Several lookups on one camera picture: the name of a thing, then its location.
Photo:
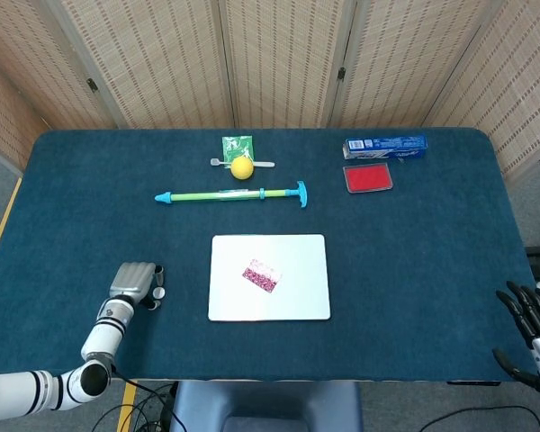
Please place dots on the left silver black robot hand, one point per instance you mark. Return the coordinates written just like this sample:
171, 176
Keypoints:
130, 279

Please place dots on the small white round disc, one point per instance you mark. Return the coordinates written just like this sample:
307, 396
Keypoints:
160, 294

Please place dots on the pink patterned packet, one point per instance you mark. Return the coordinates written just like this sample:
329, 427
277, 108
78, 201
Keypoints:
262, 275

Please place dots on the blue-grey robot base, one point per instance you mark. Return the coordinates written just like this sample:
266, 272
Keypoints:
270, 407

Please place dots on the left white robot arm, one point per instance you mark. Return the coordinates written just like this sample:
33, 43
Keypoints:
103, 333

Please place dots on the green and blue water pump toy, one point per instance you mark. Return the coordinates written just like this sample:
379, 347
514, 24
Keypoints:
198, 196

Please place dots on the white grey toothbrush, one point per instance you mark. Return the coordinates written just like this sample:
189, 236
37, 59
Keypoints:
216, 161

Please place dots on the yellow ball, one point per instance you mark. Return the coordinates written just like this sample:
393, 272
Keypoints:
242, 168

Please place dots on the white rectangular board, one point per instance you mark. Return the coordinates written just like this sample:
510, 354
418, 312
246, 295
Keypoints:
292, 256

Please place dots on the green packet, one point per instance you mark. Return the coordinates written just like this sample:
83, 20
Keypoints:
236, 144

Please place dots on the teal tablecloth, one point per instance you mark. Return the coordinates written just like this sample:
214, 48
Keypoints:
387, 279

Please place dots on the woven folding screen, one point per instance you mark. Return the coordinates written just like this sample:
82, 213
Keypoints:
162, 58

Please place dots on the red ink pad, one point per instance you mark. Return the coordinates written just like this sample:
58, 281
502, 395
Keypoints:
367, 177

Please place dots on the blue toothpaste box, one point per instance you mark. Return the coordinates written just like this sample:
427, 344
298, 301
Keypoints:
387, 146

